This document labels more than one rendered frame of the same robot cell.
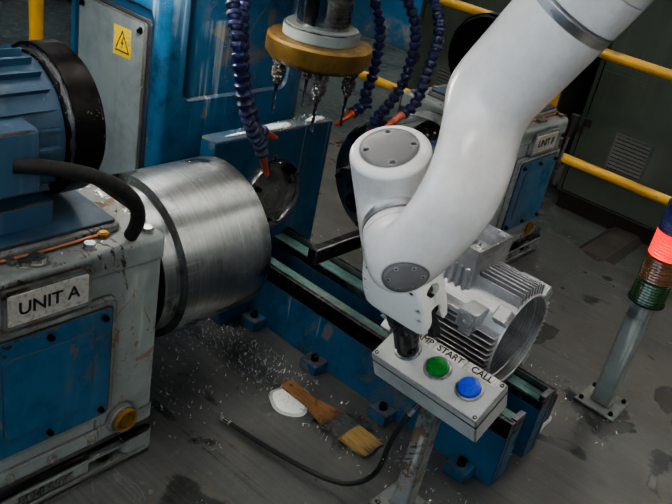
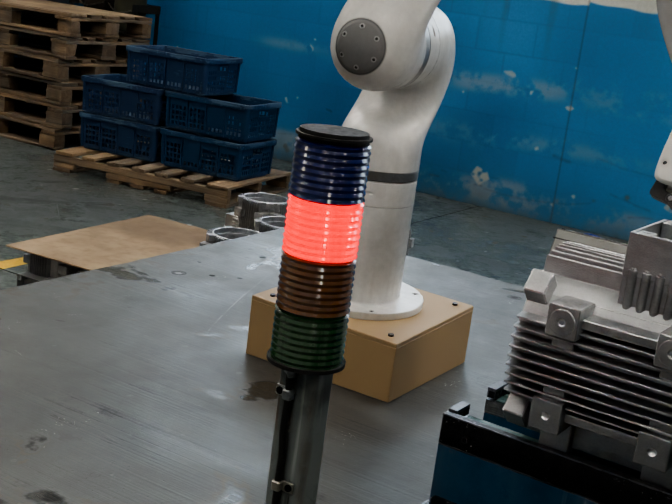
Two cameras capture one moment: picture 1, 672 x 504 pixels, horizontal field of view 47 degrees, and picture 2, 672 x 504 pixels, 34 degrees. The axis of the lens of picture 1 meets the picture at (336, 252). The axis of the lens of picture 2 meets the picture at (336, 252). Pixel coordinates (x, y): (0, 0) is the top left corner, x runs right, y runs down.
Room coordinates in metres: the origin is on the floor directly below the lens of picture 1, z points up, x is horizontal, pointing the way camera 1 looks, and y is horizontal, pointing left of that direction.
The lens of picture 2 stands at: (2.05, -0.60, 1.33)
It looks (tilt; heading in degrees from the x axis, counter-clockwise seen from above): 14 degrees down; 176
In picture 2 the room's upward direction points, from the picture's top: 7 degrees clockwise
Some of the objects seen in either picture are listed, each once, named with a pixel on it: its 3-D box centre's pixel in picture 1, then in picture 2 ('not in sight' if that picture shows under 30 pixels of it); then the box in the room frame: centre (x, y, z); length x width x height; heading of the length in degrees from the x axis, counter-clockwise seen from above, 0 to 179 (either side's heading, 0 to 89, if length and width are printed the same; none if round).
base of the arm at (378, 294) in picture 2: not in sight; (366, 235); (0.54, -0.44, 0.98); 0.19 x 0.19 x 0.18
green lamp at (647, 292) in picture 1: (650, 289); (309, 334); (1.21, -0.55, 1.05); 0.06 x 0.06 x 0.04
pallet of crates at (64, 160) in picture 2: not in sight; (178, 117); (-4.59, -1.13, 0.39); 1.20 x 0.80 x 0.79; 63
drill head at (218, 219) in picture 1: (147, 252); not in sight; (1.01, 0.28, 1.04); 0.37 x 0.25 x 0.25; 144
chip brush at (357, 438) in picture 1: (328, 415); not in sight; (1.01, -0.04, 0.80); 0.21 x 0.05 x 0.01; 53
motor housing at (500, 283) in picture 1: (464, 309); (641, 362); (1.08, -0.22, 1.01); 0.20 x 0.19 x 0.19; 54
